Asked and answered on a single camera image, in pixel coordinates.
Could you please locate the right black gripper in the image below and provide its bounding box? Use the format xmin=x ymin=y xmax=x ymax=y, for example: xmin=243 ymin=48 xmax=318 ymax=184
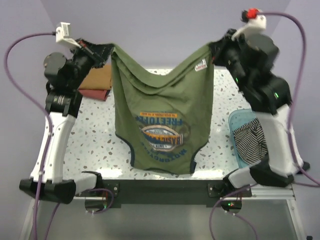
xmin=210 ymin=27 xmax=250 ymax=88

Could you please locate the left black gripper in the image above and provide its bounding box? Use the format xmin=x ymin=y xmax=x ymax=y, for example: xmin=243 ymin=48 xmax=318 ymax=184
xmin=67 ymin=37 xmax=114 ymax=90

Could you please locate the olive green tank top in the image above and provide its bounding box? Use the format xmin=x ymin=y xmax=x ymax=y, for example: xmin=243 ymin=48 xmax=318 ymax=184
xmin=111 ymin=44 xmax=214 ymax=175

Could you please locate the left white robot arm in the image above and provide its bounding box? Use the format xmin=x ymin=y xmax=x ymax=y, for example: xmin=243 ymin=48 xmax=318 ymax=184
xmin=19 ymin=38 xmax=114 ymax=204

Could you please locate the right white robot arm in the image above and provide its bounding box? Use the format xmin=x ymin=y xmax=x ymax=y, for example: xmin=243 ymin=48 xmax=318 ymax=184
xmin=210 ymin=29 xmax=310 ymax=197

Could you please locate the mustard folded tank top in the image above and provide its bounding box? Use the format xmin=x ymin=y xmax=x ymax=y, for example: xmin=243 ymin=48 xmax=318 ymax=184
xmin=79 ymin=64 xmax=112 ymax=90

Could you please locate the salmon red folded tank top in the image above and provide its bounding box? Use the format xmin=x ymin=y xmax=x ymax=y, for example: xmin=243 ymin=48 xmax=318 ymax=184
xmin=79 ymin=89 xmax=110 ymax=101

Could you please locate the striped black white tank top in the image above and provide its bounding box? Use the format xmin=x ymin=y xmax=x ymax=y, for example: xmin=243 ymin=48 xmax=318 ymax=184
xmin=233 ymin=118 xmax=268 ymax=165

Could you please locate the blue translucent plastic bin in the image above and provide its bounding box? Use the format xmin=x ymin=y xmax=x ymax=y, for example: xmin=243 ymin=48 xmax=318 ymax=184
xmin=228 ymin=109 xmax=260 ymax=169

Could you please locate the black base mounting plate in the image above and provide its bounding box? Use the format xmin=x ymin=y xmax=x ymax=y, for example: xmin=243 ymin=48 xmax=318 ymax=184
xmin=81 ymin=179 xmax=237 ymax=208

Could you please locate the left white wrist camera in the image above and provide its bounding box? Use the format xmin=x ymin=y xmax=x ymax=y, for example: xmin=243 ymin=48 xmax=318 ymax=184
xmin=55 ymin=22 xmax=81 ymax=49

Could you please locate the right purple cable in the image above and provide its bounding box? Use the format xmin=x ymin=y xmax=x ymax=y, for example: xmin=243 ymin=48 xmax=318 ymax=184
xmin=209 ymin=11 xmax=320 ymax=240

